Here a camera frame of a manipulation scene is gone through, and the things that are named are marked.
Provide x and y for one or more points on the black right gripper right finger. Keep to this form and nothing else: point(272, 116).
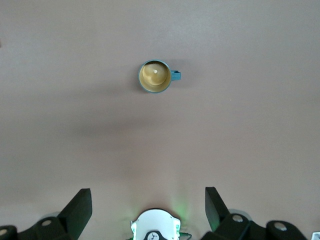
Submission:
point(223, 225)

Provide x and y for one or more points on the brown table cover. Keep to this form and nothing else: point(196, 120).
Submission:
point(75, 112)

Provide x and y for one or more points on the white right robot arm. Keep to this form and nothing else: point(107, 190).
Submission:
point(155, 225)

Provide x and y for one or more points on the dark green cup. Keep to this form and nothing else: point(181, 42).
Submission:
point(150, 85)

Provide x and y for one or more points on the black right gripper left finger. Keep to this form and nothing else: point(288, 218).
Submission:
point(71, 217)

